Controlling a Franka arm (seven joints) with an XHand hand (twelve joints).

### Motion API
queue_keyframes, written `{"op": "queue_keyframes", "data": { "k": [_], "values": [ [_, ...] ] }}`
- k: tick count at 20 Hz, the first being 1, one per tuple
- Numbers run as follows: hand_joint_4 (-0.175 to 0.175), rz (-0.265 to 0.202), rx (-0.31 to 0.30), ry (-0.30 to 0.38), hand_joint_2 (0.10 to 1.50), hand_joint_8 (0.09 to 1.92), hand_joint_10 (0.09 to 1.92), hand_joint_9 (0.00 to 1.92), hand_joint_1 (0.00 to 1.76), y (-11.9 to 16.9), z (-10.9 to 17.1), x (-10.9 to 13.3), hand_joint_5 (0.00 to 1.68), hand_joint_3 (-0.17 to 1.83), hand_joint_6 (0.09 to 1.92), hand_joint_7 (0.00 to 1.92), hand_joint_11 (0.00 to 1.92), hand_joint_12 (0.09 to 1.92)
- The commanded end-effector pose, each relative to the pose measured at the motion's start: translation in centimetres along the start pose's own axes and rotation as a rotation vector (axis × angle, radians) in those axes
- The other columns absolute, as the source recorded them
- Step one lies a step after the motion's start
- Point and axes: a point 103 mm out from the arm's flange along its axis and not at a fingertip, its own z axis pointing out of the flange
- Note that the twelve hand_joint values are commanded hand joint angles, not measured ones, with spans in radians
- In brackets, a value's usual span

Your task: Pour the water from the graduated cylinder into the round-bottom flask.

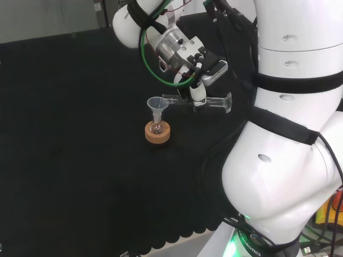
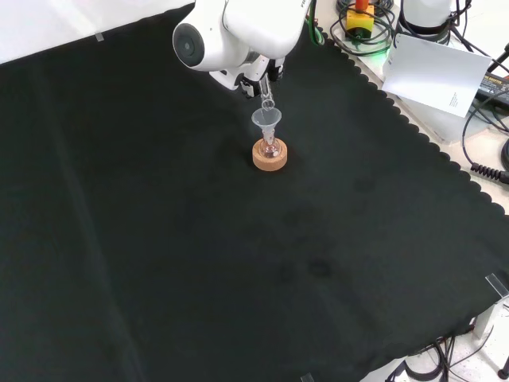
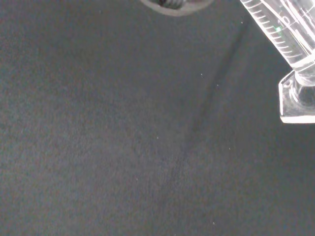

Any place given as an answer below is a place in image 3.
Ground black scalloped-edge cloth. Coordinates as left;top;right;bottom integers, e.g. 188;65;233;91
0;0;315;236

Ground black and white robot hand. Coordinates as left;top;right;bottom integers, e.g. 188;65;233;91
139;0;215;17

